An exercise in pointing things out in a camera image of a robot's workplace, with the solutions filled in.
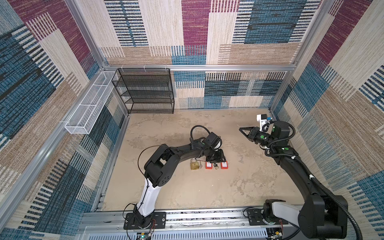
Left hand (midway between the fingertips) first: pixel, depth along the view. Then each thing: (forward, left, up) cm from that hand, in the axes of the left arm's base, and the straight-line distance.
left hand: (225, 159), depth 89 cm
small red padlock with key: (-3, 0, -3) cm, 4 cm away
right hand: (+6, -5, +19) cm, 21 cm away
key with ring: (-2, +5, -5) cm, 7 cm away
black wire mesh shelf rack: (+50, +53, +12) cm, 74 cm away
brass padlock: (-1, +18, -4) cm, 19 cm away
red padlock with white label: (-2, +10, -3) cm, 11 cm away
